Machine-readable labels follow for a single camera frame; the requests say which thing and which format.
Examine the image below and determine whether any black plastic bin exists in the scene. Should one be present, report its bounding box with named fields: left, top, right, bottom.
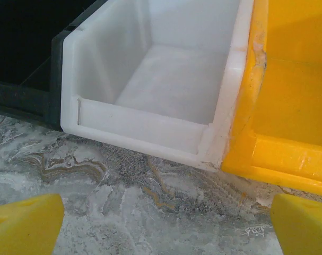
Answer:
left=0, top=0, right=102, bottom=131

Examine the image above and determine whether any yellow plastic bin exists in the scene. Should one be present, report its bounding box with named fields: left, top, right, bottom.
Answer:
left=221, top=0, right=322, bottom=199

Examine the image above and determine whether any white plastic bin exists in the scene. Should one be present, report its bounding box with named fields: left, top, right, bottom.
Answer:
left=60, top=0, right=256, bottom=173

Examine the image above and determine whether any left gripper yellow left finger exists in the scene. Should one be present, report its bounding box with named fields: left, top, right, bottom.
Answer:
left=0, top=193, right=65, bottom=255

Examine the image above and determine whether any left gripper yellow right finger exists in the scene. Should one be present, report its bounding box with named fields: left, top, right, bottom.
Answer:
left=271, top=193, right=322, bottom=255

